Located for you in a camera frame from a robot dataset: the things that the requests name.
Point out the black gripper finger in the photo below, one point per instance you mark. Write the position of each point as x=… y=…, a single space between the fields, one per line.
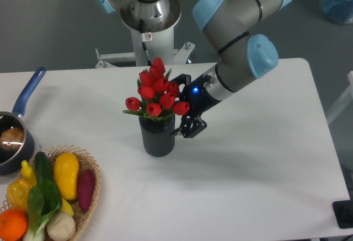
x=190 y=126
x=184 y=79

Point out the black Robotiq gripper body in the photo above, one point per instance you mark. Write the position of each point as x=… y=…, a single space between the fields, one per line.
x=199 y=99

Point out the red tulip bouquet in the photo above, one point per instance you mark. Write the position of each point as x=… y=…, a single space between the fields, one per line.
x=159 y=97

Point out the dark grey ribbed vase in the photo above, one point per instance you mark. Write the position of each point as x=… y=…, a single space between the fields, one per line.
x=156 y=136

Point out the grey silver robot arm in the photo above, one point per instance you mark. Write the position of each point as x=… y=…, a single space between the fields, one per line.
x=243 y=57

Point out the purple sweet potato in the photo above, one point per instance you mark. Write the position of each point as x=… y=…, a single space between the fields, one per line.
x=85 y=189

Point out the yellow mango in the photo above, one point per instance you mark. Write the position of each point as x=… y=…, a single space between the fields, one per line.
x=66 y=170

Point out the woven wicker basket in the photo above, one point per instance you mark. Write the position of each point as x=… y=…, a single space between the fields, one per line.
x=86 y=161

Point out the dark green cucumber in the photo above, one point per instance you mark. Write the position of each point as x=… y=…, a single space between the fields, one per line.
x=42 y=167

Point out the green bok choy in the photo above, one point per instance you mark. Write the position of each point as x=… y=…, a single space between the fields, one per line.
x=43 y=201

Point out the beige garlic bulb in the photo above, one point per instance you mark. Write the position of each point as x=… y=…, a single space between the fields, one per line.
x=61 y=227

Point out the blue transparent container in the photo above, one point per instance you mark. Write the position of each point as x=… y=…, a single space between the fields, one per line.
x=339 y=11

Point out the black device at edge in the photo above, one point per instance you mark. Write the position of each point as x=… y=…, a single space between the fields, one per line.
x=343 y=213

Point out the brown bun in saucepan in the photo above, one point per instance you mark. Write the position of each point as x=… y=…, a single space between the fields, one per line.
x=12 y=139

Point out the yellow bell pepper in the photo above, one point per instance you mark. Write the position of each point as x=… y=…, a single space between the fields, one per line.
x=18 y=193

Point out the orange fruit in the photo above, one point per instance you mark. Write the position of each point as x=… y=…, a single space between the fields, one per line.
x=13 y=224

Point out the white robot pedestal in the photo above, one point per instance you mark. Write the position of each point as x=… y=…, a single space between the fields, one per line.
x=146 y=47

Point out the white frame at right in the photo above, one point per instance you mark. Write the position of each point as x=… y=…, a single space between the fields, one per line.
x=341 y=103

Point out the blue handled saucepan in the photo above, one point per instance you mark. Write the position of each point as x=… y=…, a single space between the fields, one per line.
x=11 y=161

